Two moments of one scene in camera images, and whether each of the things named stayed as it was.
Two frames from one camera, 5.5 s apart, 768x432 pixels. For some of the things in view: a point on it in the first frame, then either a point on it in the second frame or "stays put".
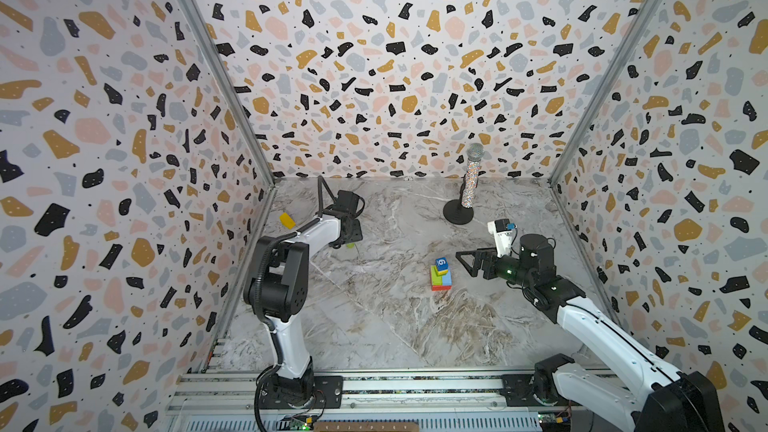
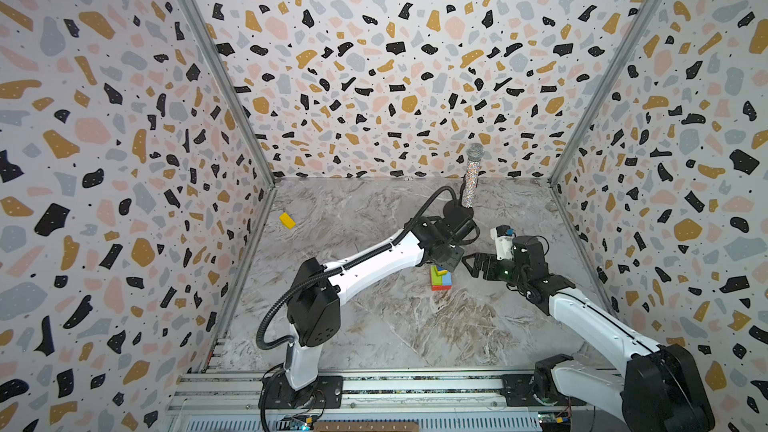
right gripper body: (488, 262) stays put
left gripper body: (354, 233) to (452, 260)
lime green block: (436, 280) stays put
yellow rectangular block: (287, 221) stays put
